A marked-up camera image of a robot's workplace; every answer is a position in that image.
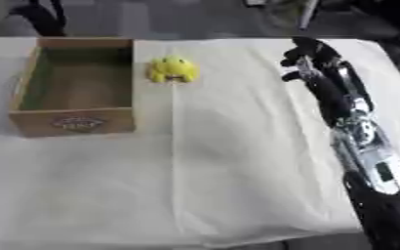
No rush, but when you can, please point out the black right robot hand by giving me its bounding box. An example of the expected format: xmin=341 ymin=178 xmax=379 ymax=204
xmin=278 ymin=36 xmax=378 ymax=129

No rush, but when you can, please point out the tan cardboard box green inside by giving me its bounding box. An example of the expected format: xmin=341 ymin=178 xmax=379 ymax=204
xmin=7 ymin=36 xmax=139 ymax=138

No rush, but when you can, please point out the black chair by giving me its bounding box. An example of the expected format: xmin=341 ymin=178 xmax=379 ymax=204
xmin=5 ymin=0 xmax=70 ymax=37

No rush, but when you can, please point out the yellow soft toy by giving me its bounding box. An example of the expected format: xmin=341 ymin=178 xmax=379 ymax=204
xmin=145 ymin=55 xmax=202 ymax=84

